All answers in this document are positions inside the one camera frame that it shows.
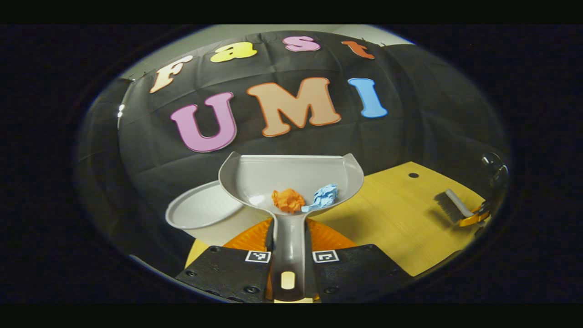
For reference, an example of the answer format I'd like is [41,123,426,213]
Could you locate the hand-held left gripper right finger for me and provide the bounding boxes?
[305,218,410,303]

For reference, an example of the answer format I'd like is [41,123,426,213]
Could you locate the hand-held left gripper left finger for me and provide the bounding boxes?
[175,218,276,303]

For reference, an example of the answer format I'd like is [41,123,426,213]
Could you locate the grey small broom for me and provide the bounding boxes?
[434,189,476,225]

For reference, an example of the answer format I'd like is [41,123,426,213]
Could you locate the white ribbed garbage bin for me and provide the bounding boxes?
[165,180,269,246]

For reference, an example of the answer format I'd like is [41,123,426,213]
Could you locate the blue paper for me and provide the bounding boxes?
[302,184,338,213]

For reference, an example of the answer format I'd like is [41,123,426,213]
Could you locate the orange paper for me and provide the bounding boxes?
[272,189,306,214]

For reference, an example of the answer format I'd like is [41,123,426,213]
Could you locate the grey dustpan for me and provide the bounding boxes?
[219,152,365,302]

